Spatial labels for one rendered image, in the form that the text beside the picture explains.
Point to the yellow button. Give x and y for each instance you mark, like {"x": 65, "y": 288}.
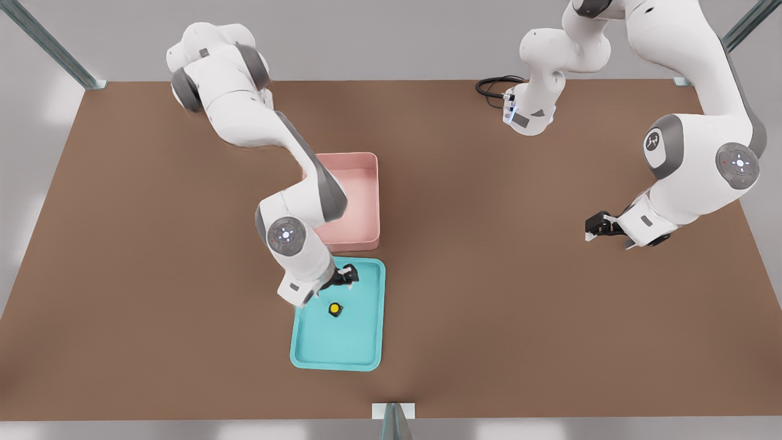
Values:
{"x": 334, "y": 309}

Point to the silver frame post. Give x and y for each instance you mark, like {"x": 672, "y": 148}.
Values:
{"x": 52, "y": 46}
{"x": 733, "y": 33}
{"x": 394, "y": 421}

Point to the pale blue-green tray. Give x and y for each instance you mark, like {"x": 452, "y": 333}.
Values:
{"x": 342, "y": 333}

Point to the pink open box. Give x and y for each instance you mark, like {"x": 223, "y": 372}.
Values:
{"x": 360, "y": 201}

